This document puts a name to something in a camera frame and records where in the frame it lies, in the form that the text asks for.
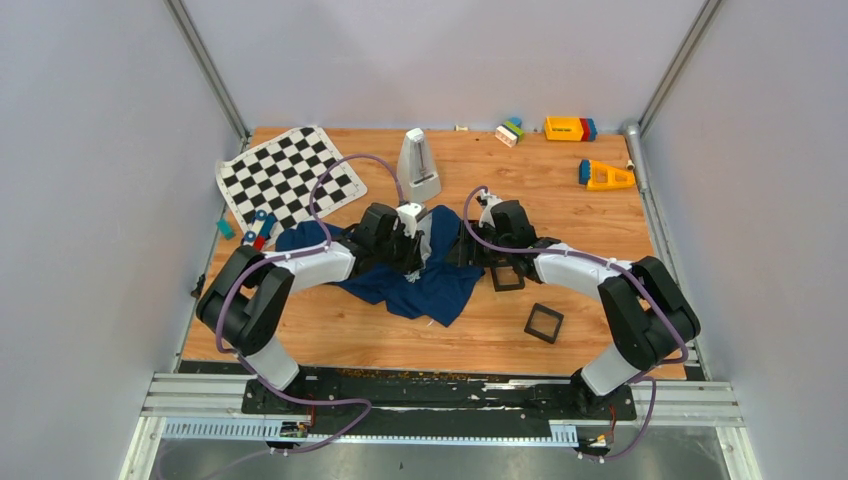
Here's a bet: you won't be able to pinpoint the checkered chessboard mat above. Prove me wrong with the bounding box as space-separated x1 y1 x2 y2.
215 127 367 238

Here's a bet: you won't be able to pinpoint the teal small block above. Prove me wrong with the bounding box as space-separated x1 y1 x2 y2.
216 219 236 240

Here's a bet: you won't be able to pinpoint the white metronome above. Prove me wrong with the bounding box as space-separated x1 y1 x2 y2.
397 128 442 204

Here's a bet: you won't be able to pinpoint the red white blue toy car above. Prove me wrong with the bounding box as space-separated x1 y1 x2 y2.
241 209 277 251

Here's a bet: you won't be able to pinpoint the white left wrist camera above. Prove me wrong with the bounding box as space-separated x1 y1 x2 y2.
396 202 431 238

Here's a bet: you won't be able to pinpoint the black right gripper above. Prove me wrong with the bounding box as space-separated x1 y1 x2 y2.
444 220 512 269

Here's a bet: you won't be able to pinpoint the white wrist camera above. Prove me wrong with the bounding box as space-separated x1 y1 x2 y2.
476 191 503 228
396 202 431 238

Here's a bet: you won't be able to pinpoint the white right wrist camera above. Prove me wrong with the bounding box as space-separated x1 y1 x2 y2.
476 191 503 228

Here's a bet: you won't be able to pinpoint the grey metal pipe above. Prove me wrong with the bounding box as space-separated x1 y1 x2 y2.
622 120 650 194

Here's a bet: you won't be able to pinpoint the yellow blue toy ramp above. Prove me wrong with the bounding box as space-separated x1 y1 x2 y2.
578 159 636 191

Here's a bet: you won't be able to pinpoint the blue cartoon print shirt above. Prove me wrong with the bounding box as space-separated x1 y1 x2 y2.
274 204 486 329

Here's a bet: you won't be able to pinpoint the white green blue blocks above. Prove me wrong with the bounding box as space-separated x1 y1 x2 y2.
494 117 525 148

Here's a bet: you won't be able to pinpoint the black square frame near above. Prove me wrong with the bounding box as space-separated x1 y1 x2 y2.
489 260 525 293

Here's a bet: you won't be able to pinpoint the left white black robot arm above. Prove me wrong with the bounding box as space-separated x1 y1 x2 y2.
195 202 432 413

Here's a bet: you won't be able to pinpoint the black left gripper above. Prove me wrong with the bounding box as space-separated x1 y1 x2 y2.
374 223 425 275

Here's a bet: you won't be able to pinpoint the yellow toy block bin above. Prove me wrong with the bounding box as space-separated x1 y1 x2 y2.
544 116 598 142

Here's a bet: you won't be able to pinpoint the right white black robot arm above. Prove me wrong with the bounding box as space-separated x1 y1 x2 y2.
454 190 701 418

